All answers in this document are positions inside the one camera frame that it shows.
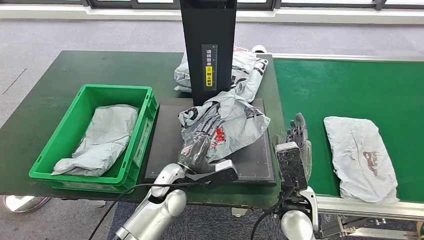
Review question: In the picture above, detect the white mailer parcel black print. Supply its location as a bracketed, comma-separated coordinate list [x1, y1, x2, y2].
[229, 45, 269, 104]

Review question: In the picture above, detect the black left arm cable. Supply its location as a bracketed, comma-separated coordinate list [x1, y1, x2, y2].
[87, 181, 200, 240]

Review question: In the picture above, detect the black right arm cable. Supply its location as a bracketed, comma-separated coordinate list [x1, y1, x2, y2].
[250, 187, 296, 240]

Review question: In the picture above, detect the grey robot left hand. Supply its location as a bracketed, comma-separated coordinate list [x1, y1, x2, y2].
[177, 103, 228, 175]

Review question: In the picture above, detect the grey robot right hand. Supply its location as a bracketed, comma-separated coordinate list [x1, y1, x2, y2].
[272, 112, 313, 182]

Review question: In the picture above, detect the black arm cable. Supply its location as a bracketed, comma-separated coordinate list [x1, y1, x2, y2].
[87, 181, 200, 240]
[250, 187, 296, 240]

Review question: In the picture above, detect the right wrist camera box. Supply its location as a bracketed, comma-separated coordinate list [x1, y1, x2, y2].
[274, 141, 309, 191]

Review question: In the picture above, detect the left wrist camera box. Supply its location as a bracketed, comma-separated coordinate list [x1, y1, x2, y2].
[187, 159, 239, 190]

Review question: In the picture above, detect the black inbound scanner machine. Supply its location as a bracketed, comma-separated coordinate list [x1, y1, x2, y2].
[144, 0, 277, 185]

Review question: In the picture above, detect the black yellow ruler label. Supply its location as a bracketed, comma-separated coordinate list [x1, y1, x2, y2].
[201, 44, 219, 92]

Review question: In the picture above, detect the white window sill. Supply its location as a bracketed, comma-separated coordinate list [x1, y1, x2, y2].
[0, 3, 424, 24]

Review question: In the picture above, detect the crumpled grey-white mailer parcel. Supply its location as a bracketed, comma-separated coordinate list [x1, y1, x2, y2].
[173, 52, 194, 94]

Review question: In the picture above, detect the white mailer black red print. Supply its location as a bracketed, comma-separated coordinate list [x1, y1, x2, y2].
[177, 90, 272, 166]

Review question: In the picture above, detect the grey mailer parcel red mark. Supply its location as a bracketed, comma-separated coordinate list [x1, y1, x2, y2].
[51, 104, 139, 178]
[323, 115, 400, 205]

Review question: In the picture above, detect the green conveyor belt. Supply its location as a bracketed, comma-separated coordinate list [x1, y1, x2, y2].
[273, 58, 424, 203]

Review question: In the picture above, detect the green plastic crate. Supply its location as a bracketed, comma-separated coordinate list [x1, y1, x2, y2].
[28, 84, 159, 194]

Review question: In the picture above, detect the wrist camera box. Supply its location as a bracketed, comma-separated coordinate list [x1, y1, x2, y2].
[187, 159, 239, 190]
[274, 141, 309, 191]

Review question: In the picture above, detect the chrome round table base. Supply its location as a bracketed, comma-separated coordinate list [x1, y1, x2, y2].
[3, 195, 51, 213]

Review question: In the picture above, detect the dark green table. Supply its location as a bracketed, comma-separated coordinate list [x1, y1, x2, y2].
[0, 50, 287, 210]

